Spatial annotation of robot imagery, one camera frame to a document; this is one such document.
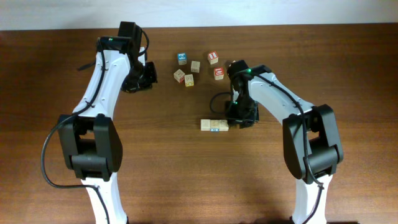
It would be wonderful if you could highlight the wooden block circle top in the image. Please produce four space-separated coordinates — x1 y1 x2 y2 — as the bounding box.
219 119 229 131

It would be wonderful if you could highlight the wooden block blue side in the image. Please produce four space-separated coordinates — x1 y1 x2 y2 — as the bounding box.
210 119 220 132

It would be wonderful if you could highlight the wooden block red bottom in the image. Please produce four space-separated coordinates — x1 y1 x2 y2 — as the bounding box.
200 119 211 131

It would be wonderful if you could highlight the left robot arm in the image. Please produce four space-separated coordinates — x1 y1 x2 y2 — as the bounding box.
56 21 157 224

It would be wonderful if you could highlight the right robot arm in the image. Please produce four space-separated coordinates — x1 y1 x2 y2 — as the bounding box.
225 60 343 223

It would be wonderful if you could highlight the wooden block butterfly left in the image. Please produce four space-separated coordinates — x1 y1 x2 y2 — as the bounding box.
174 69 185 83

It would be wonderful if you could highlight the blue top wooden block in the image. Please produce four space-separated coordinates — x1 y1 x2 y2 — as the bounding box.
177 53 187 65

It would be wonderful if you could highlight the yellow wooden block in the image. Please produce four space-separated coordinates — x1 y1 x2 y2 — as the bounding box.
184 74 195 87

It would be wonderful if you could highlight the red U wooden block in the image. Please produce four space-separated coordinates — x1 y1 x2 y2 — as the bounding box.
213 67 224 80

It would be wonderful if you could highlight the plain wooden block top middle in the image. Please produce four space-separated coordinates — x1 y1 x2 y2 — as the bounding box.
191 61 200 73

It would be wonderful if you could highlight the red I wooden block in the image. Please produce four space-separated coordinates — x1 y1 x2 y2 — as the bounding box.
207 51 219 65

